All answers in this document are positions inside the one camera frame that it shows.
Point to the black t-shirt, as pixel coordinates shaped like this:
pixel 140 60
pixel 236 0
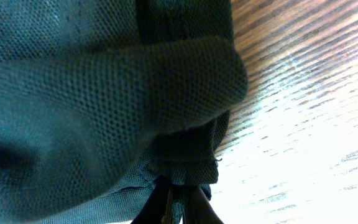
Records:
pixel 98 99

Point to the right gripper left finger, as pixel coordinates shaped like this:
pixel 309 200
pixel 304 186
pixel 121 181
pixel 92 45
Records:
pixel 154 209

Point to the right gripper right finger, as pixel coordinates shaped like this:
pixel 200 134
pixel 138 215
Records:
pixel 197 207

